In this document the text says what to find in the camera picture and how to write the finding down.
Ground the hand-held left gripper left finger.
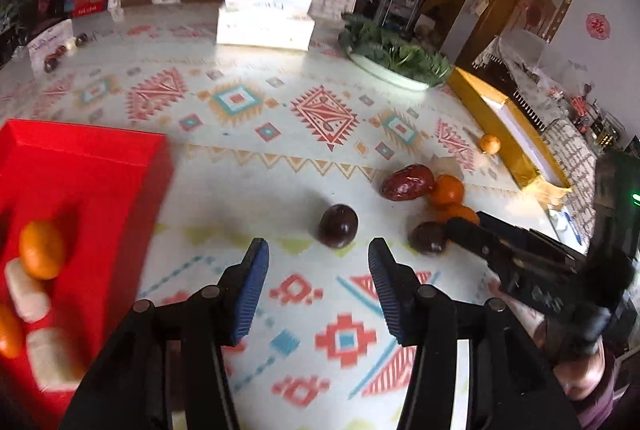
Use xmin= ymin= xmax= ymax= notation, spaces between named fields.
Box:
xmin=60 ymin=237 xmax=271 ymax=430

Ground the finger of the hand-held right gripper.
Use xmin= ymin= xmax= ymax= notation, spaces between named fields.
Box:
xmin=446 ymin=216 xmax=512 ymax=271
xmin=477 ymin=211 xmax=567 ymax=257

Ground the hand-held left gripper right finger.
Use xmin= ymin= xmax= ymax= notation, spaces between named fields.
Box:
xmin=367 ymin=237 xmax=581 ymax=430

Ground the dark purple passion fruit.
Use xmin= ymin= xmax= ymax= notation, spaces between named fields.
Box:
xmin=407 ymin=221 xmax=448 ymax=257

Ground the dark red jujube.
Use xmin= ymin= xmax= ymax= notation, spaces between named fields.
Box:
xmin=318 ymin=204 xmax=358 ymax=249

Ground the white candy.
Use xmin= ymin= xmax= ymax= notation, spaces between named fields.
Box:
xmin=5 ymin=258 xmax=52 ymax=323
xmin=26 ymin=327 xmax=83 ymax=388

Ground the person's right forearm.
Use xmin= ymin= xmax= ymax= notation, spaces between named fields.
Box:
xmin=575 ymin=360 xmax=640 ymax=430

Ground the person's right hand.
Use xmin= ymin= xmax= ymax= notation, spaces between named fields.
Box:
xmin=532 ymin=312 xmax=619 ymax=403

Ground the wet wipes packet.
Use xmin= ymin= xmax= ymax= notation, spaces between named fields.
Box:
xmin=547 ymin=205 xmax=586 ymax=248

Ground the large red jujube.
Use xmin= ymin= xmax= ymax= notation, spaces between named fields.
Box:
xmin=381 ymin=164 xmax=436 ymax=202

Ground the yellow taped foam box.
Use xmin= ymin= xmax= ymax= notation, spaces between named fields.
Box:
xmin=446 ymin=66 xmax=573 ymax=191

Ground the chair with patterned cover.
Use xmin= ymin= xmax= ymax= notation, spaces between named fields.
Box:
xmin=542 ymin=119 xmax=598 ymax=231

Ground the patterned tablecloth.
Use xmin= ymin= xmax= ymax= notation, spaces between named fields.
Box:
xmin=0 ymin=2 xmax=596 ymax=430

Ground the white fringed table cover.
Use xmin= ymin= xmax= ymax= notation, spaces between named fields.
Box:
xmin=470 ymin=34 xmax=576 ymax=111

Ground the pale green oval plate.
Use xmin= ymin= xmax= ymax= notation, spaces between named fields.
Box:
xmin=347 ymin=51 xmax=432 ymax=91

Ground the plate of green leaves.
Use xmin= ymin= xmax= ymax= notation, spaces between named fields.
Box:
xmin=338 ymin=14 xmax=452 ymax=85

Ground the metal storage rack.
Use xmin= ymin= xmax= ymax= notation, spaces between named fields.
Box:
xmin=375 ymin=0 xmax=426 ymax=35

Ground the white tissue box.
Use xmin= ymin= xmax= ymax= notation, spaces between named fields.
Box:
xmin=216 ymin=0 xmax=317 ymax=52

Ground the white bag of dates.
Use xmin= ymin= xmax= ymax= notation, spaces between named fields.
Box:
xmin=27 ymin=18 xmax=75 ymax=75

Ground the red paper wall cutting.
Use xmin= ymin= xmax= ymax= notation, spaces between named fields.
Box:
xmin=586 ymin=13 xmax=611 ymax=39

